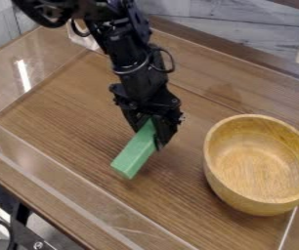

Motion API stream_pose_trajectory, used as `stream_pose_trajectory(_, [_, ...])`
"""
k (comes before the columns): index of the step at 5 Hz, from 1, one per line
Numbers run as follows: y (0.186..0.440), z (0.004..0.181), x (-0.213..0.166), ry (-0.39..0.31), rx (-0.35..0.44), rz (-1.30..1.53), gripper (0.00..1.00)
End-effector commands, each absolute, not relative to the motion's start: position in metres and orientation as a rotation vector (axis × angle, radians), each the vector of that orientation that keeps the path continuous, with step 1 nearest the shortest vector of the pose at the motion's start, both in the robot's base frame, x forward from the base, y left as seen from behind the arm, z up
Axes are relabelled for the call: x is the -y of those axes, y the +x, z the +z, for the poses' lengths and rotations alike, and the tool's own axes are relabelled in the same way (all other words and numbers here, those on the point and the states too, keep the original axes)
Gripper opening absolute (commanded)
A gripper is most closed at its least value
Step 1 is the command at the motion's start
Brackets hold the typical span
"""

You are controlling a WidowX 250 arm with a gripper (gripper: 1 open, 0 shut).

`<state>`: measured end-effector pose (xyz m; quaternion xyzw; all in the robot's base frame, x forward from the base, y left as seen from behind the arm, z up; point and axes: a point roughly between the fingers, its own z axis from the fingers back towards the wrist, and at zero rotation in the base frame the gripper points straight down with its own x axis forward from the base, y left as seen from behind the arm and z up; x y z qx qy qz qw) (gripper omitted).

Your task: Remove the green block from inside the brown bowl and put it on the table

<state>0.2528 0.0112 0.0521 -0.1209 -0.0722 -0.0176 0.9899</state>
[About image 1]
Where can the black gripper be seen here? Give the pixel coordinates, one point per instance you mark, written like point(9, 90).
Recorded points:
point(144, 99)

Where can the clear acrylic tray wall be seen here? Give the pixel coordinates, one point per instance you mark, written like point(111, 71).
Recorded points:
point(63, 130)

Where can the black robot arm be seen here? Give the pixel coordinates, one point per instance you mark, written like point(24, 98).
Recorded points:
point(119, 27)

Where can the black table leg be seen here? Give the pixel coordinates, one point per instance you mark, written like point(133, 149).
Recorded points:
point(21, 213)

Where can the green rectangular block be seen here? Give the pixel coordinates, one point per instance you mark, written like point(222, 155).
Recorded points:
point(135, 154)

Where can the brown wooden bowl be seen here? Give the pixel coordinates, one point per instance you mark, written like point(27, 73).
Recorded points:
point(251, 155)

